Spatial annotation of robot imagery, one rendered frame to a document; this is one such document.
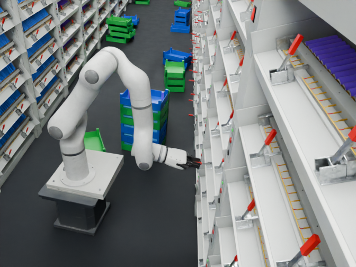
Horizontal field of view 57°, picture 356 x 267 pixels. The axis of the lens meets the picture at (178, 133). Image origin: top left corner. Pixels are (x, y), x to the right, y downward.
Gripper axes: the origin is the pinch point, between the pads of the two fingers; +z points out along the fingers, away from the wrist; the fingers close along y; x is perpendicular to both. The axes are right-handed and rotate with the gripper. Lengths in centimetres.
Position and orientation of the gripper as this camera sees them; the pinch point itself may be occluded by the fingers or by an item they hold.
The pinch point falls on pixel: (195, 162)
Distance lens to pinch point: 161.5
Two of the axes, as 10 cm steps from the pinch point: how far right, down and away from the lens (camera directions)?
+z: 9.6, 2.5, 1.3
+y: -0.3, 5.5, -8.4
